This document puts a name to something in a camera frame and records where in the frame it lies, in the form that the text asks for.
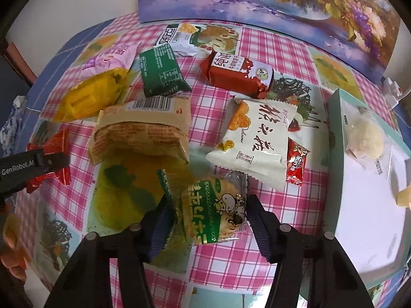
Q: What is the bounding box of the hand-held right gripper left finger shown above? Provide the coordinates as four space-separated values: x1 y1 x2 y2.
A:
43 195 176 308

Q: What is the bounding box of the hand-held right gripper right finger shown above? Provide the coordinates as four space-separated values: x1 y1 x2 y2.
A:
245 194 375 308

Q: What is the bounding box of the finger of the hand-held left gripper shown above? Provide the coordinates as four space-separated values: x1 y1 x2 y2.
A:
27 144 70 173

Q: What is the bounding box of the small red candy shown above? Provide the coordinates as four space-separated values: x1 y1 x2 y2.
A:
285 137 311 186
25 129 72 195

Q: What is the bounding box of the green white rice cracker packet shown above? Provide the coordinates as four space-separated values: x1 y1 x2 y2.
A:
157 169 250 251

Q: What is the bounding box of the yellow snack packet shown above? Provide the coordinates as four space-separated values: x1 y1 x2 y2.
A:
52 68 129 123

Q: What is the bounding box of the white crisps packet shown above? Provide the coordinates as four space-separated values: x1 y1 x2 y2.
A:
205 97 298 190

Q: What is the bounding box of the brown bread packet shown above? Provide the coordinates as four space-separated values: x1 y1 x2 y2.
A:
89 96 192 168

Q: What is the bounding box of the teal rimmed white box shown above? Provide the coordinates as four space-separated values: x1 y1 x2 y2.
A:
327 88 411 291

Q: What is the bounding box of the person's left hand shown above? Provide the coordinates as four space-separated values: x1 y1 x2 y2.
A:
0 213 31 280

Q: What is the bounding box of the blue white patterned wrapper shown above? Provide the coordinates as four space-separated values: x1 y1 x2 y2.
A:
0 95 28 142

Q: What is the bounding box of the brown wooden board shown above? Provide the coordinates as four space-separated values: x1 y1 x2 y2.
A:
0 41 33 88

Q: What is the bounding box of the blue cloth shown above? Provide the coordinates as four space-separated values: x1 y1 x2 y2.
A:
25 18 114 104

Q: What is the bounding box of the pink snack packet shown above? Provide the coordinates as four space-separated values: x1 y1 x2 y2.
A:
80 35 139 81

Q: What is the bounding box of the clear wrapped pale bun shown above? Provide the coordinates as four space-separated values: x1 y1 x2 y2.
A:
344 107 396 174

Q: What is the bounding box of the dark green snack packet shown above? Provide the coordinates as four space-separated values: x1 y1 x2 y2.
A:
138 45 192 98

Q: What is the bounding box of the orange jelly cup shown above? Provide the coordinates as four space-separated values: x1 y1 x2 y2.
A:
396 182 411 210

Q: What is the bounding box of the dark red snack packet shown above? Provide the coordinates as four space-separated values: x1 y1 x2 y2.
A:
199 51 276 101

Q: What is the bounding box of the white and green snack packet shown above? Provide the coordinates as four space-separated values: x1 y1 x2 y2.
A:
155 22 199 57

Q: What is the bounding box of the flower painting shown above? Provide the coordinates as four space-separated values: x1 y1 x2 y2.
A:
136 0 403 75

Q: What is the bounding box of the white switch socket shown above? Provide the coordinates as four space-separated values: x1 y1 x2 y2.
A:
383 76 403 107

